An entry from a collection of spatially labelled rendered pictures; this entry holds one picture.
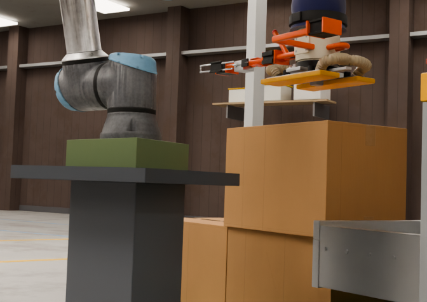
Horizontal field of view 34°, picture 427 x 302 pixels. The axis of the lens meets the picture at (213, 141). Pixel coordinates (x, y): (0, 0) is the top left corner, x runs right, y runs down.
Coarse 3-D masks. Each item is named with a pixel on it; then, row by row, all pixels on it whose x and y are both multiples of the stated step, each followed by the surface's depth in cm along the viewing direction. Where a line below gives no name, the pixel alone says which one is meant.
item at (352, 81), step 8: (344, 72) 273; (328, 80) 276; (336, 80) 272; (344, 80) 268; (352, 80) 265; (360, 80) 264; (368, 80) 266; (304, 88) 288; (312, 88) 287; (320, 88) 287; (328, 88) 286
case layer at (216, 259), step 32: (192, 224) 308; (192, 256) 307; (224, 256) 287; (256, 256) 271; (288, 256) 255; (192, 288) 305; (224, 288) 286; (256, 288) 269; (288, 288) 254; (320, 288) 241
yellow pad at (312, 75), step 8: (288, 72) 273; (304, 72) 259; (312, 72) 255; (320, 72) 252; (328, 72) 254; (336, 72) 257; (264, 80) 277; (272, 80) 274; (280, 80) 270; (288, 80) 267; (296, 80) 267; (304, 80) 266; (312, 80) 265; (320, 80) 265
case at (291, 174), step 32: (256, 128) 272; (288, 128) 256; (320, 128) 241; (352, 128) 245; (384, 128) 254; (256, 160) 270; (288, 160) 254; (320, 160) 240; (352, 160) 244; (384, 160) 253; (256, 192) 269; (288, 192) 253; (320, 192) 239; (352, 192) 244; (384, 192) 253; (224, 224) 285; (256, 224) 268; (288, 224) 252
